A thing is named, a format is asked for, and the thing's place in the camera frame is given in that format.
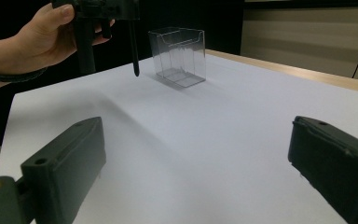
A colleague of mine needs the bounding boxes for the clear acrylic box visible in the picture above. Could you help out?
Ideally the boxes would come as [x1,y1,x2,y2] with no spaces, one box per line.
[147,26,207,89]

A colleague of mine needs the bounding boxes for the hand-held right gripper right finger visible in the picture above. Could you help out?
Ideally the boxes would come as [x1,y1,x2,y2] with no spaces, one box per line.
[287,115,358,224]

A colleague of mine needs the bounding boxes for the white table sheet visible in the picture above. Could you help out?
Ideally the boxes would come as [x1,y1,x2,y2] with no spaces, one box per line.
[0,53,358,224]

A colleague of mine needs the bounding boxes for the black pen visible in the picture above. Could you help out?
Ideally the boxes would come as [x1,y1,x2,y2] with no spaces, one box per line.
[128,18,141,77]

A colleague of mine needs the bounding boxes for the black wrist strap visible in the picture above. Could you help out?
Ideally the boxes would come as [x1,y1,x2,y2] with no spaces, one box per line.
[0,65,49,84]

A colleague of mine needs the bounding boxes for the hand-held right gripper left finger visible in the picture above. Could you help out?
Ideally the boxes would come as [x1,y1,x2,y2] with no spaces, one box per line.
[21,116,107,224]

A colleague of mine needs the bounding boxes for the black curtain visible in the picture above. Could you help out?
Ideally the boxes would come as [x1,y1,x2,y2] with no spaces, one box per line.
[0,0,245,94]

